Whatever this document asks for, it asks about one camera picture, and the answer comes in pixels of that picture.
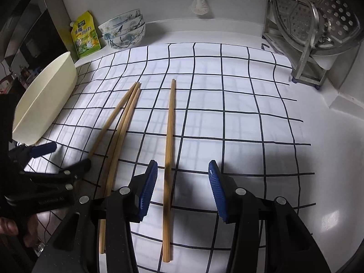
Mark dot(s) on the perforated steel steamer plate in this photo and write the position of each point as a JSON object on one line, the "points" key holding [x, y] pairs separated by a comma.
{"points": [[339, 27]]}

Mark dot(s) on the yellow seasoning pouch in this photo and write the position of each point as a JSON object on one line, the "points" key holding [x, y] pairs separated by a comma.
{"points": [[84, 35]]}

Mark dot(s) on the stacked blue floral bowls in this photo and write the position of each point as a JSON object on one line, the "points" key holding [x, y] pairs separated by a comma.
{"points": [[124, 31]]}

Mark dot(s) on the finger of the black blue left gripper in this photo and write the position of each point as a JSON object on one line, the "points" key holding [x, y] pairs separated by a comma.
{"points": [[24, 153]]}

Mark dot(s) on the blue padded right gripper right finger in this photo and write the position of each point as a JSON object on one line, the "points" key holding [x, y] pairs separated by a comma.
{"points": [[234, 204]]}

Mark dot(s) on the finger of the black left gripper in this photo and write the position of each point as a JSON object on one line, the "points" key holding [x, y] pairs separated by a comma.
{"points": [[68, 175]]}

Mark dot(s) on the person's left hand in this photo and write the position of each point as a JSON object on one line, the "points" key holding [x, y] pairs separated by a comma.
{"points": [[10, 228]]}

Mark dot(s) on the large cream round basin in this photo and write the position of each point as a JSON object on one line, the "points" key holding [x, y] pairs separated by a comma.
{"points": [[44, 99]]}

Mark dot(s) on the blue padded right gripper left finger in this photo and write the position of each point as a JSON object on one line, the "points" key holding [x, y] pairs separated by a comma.
{"points": [[130, 203]]}

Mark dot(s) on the white black grid cloth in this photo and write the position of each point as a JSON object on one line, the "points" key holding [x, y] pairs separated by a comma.
{"points": [[233, 105]]}

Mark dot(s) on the wooden chopstick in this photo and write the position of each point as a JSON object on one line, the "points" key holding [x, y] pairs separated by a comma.
{"points": [[169, 159], [122, 136], [112, 120], [121, 133]]}

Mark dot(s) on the stainless steel dish rack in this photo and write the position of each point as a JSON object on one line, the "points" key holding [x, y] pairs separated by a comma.
{"points": [[305, 69]]}

